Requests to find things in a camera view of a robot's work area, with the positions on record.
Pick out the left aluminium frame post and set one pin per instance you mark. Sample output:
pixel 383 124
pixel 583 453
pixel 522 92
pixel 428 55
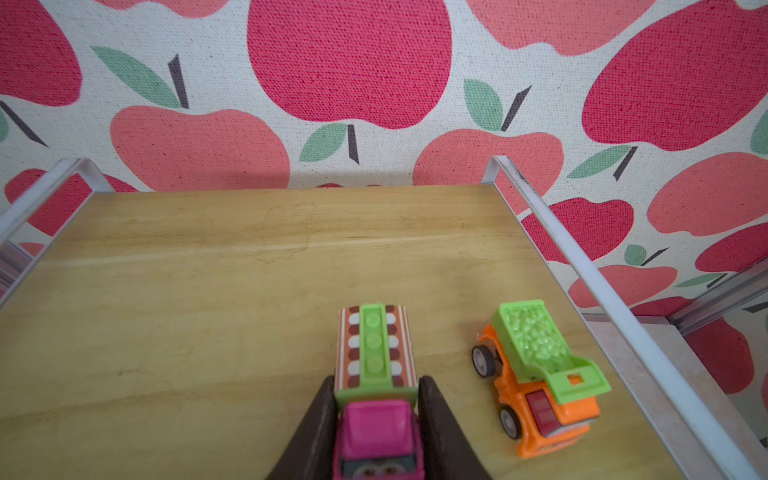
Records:
pixel 13 262

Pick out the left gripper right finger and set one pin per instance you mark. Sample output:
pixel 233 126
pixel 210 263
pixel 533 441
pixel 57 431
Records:
pixel 447 452

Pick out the green orange toy truck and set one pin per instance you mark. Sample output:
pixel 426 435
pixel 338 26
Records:
pixel 547 395

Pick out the aluminium frame post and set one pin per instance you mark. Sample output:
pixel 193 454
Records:
pixel 722 296
pixel 13 262

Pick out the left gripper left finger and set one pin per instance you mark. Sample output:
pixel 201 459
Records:
pixel 310 451

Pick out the small pink toy car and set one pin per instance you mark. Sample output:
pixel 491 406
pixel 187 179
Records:
pixel 378 434

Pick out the right aluminium frame post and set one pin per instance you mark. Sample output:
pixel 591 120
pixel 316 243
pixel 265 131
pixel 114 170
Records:
pixel 722 296

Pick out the two-tier wooden shelf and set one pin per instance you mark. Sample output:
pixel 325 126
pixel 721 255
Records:
pixel 179 335

